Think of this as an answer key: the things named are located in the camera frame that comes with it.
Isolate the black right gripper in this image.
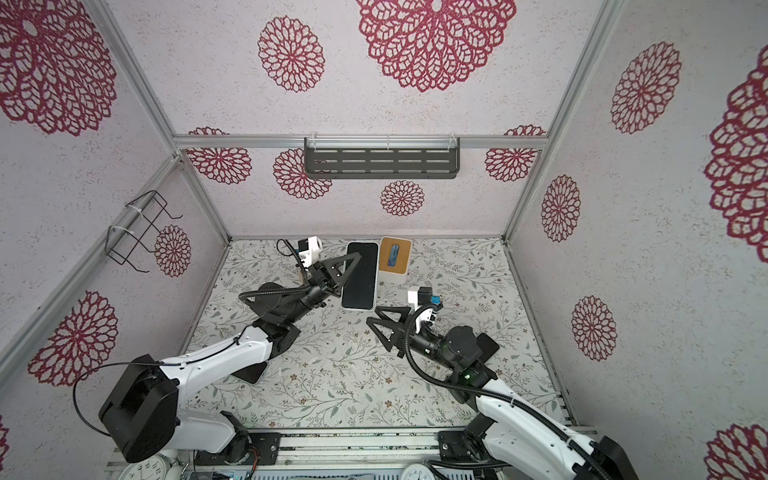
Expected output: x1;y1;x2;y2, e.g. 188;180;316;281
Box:
373;307;460;377

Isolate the round white gauge dial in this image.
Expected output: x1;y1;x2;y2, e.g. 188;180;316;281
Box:
399;463;436;480

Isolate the black corrugated left cable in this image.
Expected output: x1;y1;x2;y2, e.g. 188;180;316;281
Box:
238;286;313;304

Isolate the black wire wall basket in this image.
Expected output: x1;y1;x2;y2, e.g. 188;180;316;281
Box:
103;189;182;274

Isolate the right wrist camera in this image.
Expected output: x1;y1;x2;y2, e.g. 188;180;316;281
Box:
407;286;443;333

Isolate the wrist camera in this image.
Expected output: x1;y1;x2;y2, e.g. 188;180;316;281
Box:
407;286;443;333
297;236;323;268

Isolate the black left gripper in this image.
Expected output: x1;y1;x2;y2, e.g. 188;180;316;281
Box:
286;253;362;326

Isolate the black corrugated right cable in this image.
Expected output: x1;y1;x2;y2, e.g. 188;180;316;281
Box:
403;304;613;480

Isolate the grey slotted wall shelf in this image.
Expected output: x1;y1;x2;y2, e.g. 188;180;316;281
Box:
303;137;461;180

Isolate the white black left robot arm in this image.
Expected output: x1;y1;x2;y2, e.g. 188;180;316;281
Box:
99;253;362;464

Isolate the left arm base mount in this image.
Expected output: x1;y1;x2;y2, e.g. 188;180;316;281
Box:
193;411;282;466

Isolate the aluminium front rail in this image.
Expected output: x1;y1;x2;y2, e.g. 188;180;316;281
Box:
104;425;601;472

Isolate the white alarm clock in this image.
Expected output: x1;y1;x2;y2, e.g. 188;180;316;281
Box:
117;450;185;480

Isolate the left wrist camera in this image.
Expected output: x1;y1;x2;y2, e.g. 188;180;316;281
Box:
297;236;323;268

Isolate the black corrugated cable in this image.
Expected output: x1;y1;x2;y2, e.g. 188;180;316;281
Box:
238;286;313;304
403;304;613;480

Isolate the white wooden-top tissue box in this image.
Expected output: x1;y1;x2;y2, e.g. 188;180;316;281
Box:
378;237;413;284

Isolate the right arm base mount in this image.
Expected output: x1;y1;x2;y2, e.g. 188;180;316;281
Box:
437;414;506;468

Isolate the black phone near right arm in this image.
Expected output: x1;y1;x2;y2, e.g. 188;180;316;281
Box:
476;333;500;363

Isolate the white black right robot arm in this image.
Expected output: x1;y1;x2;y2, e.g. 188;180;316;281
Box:
366;304;638;479

